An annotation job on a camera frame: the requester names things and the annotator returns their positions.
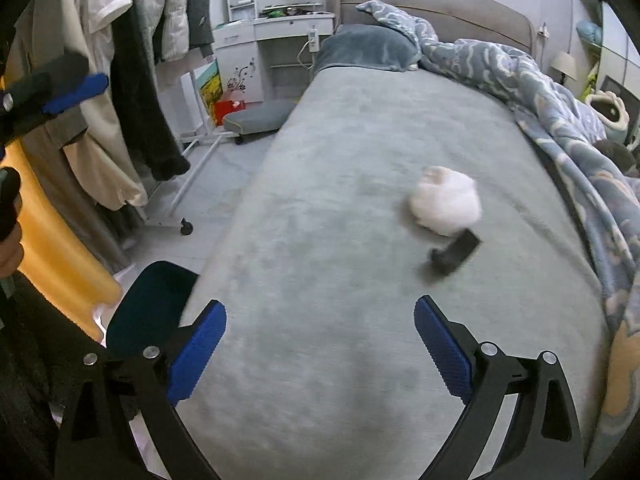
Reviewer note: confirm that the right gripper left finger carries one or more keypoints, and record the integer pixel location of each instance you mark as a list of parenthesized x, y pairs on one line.
[(96, 441)]

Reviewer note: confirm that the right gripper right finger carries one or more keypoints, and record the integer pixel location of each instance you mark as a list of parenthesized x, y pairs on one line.
[(543, 440)]

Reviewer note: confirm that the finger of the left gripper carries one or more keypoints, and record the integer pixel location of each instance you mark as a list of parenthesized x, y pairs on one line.
[(48, 92)]

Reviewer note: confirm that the black plastic clip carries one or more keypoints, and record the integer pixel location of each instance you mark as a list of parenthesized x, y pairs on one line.
[(448, 260)]

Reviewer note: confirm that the large white tissue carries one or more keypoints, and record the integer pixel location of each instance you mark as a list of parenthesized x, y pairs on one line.
[(445, 201)]

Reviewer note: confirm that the dark teal trash bin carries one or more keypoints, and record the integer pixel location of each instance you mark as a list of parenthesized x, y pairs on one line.
[(151, 310)]

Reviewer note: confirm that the person's left hand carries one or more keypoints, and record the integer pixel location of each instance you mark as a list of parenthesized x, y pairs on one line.
[(11, 251)]

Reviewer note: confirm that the beige hanging coat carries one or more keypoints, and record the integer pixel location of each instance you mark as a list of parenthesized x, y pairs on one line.
[(80, 157)]

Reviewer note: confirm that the black fuzzy hanging garment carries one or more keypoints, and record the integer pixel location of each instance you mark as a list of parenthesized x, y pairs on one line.
[(144, 127)]

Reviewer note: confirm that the yellow orange fabric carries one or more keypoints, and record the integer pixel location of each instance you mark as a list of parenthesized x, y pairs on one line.
[(73, 265)]

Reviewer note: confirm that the sunflower picture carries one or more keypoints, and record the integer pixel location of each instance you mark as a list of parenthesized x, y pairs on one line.
[(211, 90)]

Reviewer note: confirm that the dark grey hanging garment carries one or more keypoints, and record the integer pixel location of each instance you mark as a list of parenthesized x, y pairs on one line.
[(200, 30)]

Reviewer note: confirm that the white puffer jacket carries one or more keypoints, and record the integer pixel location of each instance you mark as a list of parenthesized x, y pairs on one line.
[(174, 40)]

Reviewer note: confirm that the white rolling clothes rack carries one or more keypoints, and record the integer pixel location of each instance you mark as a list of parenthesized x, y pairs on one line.
[(195, 131)]

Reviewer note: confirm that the red box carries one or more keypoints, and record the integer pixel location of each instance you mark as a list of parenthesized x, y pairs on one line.
[(224, 107)]

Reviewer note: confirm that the white dressing table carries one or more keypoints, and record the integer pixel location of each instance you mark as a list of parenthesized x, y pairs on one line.
[(262, 51)]

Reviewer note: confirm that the grey floor cushion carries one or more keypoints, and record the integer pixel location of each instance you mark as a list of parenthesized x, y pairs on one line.
[(263, 118)]

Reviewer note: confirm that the white power strip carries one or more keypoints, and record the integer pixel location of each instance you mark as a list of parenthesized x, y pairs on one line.
[(313, 41)]

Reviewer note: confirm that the blue patterned fleece blanket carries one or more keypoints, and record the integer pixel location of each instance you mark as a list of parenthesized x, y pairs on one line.
[(607, 202)]

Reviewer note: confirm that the blue grey pillow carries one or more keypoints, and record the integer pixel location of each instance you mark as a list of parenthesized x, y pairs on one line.
[(373, 47)]

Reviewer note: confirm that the grey bed with sheet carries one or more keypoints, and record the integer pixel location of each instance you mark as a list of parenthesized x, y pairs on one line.
[(320, 373)]

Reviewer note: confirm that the white green plush toy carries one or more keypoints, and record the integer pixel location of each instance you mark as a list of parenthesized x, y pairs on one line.
[(611, 110)]

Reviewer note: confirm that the bedside table lamp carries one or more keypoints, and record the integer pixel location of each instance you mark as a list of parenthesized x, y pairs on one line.
[(564, 66)]

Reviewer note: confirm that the grey upholstered headboard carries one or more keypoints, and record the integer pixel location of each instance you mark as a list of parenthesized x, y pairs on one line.
[(453, 19)]

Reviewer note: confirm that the white wardrobe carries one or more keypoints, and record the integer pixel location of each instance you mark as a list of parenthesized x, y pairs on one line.
[(611, 61)]

